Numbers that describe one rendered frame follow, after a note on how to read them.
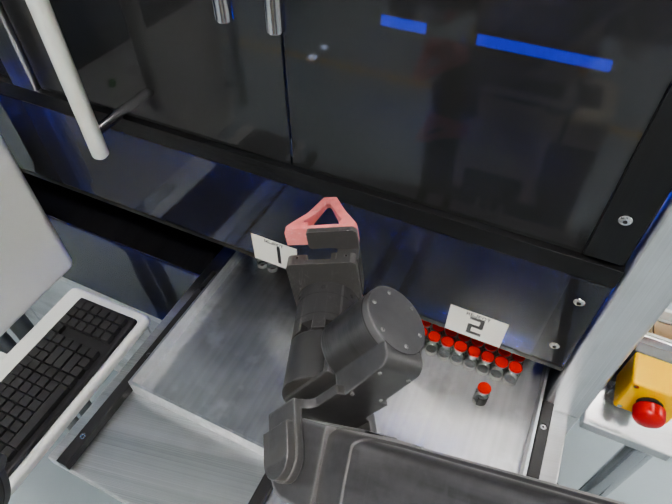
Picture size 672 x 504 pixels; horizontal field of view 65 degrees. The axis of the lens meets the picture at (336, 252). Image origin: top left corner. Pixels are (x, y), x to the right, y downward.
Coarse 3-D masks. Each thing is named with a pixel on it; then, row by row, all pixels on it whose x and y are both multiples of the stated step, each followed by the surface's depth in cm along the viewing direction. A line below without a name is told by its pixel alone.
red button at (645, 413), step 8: (632, 408) 72; (640, 408) 70; (648, 408) 69; (656, 408) 69; (632, 416) 71; (640, 416) 70; (648, 416) 69; (656, 416) 69; (664, 416) 69; (640, 424) 71; (648, 424) 70; (656, 424) 69
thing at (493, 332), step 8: (456, 312) 77; (464, 312) 76; (472, 312) 75; (448, 320) 79; (456, 320) 78; (464, 320) 77; (472, 320) 77; (488, 320) 75; (496, 320) 74; (448, 328) 80; (456, 328) 80; (464, 328) 79; (472, 328) 78; (488, 328) 76; (496, 328) 75; (504, 328) 75; (472, 336) 79; (480, 336) 78; (488, 336) 77; (496, 336) 77; (496, 344) 78
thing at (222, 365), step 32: (224, 288) 100; (256, 288) 100; (288, 288) 100; (192, 320) 94; (224, 320) 95; (256, 320) 95; (288, 320) 95; (160, 352) 88; (192, 352) 90; (224, 352) 90; (256, 352) 90; (288, 352) 90; (160, 384) 86; (192, 384) 86; (224, 384) 86; (256, 384) 86; (192, 416) 80; (224, 416) 82; (256, 416) 82; (256, 448) 77
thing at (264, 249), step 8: (256, 240) 87; (264, 240) 86; (256, 248) 88; (264, 248) 87; (272, 248) 86; (280, 248) 85; (288, 248) 84; (256, 256) 90; (264, 256) 89; (272, 256) 88; (288, 256) 86; (280, 264) 88
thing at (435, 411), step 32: (416, 384) 86; (448, 384) 86; (544, 384) 82; (384, 416) 82; (416, 416) 82; (448, 416) 82; (480, 416) 82; (512, 416) 82; (448, 448) 79; (480, 448) 79; (512, 448) 79
